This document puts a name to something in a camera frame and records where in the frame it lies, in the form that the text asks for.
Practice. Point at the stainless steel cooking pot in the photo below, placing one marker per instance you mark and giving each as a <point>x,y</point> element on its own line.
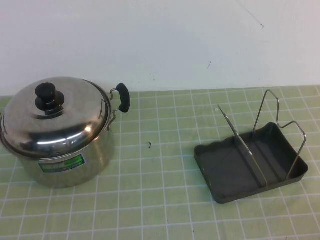
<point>65,175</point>

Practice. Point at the small dark debris speck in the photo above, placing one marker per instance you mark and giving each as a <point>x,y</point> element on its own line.
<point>150,145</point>

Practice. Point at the steel pot lid black knob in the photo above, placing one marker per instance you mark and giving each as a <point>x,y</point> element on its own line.
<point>70,117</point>

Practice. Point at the green grid table mat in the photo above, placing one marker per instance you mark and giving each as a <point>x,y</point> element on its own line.
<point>160,200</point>

